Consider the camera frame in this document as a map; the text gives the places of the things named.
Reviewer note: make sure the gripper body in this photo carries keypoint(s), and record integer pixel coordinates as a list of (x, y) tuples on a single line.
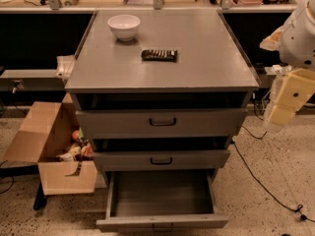
[(297, 39)]

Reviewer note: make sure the grey bottom drawer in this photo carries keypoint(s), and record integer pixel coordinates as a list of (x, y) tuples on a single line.
[(161, 201)]

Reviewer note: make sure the grey drawer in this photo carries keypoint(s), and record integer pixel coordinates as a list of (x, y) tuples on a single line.
[(161, 201), (160, 160), (169, 123)]

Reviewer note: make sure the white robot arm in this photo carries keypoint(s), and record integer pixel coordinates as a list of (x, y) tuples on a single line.
[(295, 42)]

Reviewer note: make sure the grey drawer cabinet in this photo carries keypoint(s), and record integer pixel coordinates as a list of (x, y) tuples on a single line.
[(211, 72)]

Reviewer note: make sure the grey middle drawer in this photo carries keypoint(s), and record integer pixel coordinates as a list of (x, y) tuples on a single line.
[(160, 160)]

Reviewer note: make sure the grey top drawer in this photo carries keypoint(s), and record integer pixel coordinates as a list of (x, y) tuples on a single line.
[(169, 123)]

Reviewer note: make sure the dark snack bar wrapper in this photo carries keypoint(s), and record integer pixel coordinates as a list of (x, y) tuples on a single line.
[(161, 55)]

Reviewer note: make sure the white ceramic bowl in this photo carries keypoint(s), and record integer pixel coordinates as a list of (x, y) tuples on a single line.
[(124, 27)]

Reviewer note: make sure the colourful toys in box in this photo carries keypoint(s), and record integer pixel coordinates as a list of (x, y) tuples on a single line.
[(79, 150)]

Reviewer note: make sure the crumpled white plastic bag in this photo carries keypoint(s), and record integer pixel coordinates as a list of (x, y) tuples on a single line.
[(65, 65)]

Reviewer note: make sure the open cardboard box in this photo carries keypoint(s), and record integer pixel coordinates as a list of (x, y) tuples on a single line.
[(45, 133)]

